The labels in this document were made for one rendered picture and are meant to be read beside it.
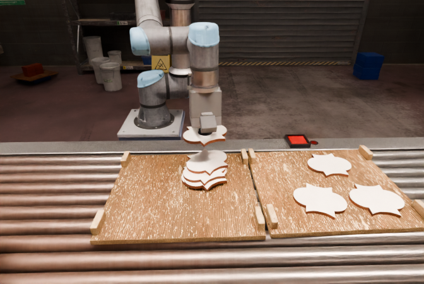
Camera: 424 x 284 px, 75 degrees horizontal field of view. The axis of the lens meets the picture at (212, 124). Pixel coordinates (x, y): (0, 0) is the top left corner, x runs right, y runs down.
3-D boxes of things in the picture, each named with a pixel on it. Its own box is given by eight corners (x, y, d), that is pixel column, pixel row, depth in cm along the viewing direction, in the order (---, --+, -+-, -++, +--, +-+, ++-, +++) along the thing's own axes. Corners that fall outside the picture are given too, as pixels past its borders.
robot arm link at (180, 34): (168, 23, 80) (172, 29, 71) (206, 23, 83) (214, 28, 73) (170, 50, 84) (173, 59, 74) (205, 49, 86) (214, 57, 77)
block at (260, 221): (253, 213, 70) (253, 205, 69) (260, 213, 71) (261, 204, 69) (257, 231, 65) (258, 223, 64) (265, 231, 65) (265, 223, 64)
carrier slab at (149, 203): (127, 159, 95) (126, 155, 94) (245, 156, 96) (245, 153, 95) (90, 245, 64) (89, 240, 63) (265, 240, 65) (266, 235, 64)
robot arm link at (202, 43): (214, 21, 72) (223, 25, 65) (214, 62, 77) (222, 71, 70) (185, 21, 71) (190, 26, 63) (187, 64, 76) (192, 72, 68)
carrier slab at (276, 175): (246, 156, 96) (246, 152, 96) (359, 153, 98) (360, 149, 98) (270, 238, 65) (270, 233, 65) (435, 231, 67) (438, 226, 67)
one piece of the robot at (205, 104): (189, 86, 66) (192, 144, 73) (226, 84, 67) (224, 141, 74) (185, 72, 76) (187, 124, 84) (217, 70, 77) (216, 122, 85)
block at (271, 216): (264, 211, 71) (265, 203, 70) (271, 211, 71) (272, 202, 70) (270, 230, 66) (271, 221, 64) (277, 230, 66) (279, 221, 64)
